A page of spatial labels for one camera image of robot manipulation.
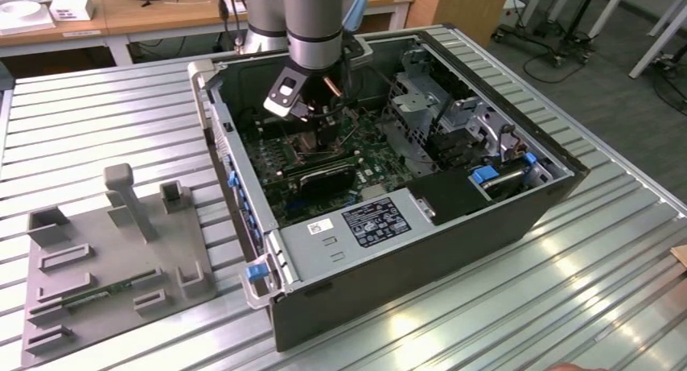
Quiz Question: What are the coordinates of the metal socket cover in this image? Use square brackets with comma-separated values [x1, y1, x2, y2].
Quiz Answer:
[334, 106, 366, 145]

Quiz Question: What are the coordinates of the installed green RAM stick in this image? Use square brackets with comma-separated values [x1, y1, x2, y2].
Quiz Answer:
[277, 157, 354, 179]

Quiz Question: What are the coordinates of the green motherboard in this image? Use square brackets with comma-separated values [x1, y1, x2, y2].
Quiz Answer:
[234, 103, 437, 228]

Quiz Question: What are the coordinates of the black graphics card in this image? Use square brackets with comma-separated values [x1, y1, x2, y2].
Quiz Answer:
[293, 164, 356, 198]

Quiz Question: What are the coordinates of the silver perforated drive cage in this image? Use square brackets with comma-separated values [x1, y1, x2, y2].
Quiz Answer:
[382, 71, 449, 165]

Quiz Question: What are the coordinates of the silver upper drive bay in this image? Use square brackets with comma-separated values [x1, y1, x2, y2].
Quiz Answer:
[398, 44, 437, 80]

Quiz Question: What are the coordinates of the silver power supply unit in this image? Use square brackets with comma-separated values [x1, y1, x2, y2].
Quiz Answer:
[266, 188, 437, 303]

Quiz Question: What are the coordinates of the blue case latch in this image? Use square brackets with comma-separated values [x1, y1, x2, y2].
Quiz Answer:
[242, 263, 269, 284]

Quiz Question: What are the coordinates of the wooden cabinet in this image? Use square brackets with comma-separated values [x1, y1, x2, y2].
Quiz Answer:
[432, 0, 513, 48]

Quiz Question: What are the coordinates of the open dark PC case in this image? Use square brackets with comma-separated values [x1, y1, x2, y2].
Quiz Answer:
[185, 23, 590, 352]

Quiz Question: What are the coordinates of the wooden desk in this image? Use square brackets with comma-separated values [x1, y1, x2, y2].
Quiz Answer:
[0, 0, 417, 66]

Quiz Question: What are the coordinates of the grey parts rack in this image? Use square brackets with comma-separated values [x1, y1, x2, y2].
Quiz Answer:
[18, 163, 219, 368]

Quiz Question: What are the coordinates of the black wheeled stand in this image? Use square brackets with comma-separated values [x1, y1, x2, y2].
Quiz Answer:
[492, 0, 600, 68]

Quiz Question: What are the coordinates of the white labelled box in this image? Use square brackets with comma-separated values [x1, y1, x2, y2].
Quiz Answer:
[46, 0, 95, 23]

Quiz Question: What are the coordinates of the white foam tray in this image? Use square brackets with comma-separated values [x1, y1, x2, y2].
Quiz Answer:
[0, 0, 55, 31]

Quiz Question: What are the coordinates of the white metal table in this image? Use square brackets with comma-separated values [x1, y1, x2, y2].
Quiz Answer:
[626, 0, 687, 80]

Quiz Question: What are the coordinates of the brown cardboard box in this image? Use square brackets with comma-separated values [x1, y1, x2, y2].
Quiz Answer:
[668, 244, 687, 272]

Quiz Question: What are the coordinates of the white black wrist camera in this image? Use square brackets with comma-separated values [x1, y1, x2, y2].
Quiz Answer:
[261, 63, 316, 119]

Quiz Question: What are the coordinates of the silver cage bracket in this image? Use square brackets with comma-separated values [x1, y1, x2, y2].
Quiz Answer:
[389, 93, 434, 113]

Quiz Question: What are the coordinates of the blue disk carrier handle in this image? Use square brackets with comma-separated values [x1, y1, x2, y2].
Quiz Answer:
[466, 164, 498, 187]

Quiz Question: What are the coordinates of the silver hinged metal bracket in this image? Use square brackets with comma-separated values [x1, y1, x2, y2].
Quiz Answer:
[481, 105, 530, 163]

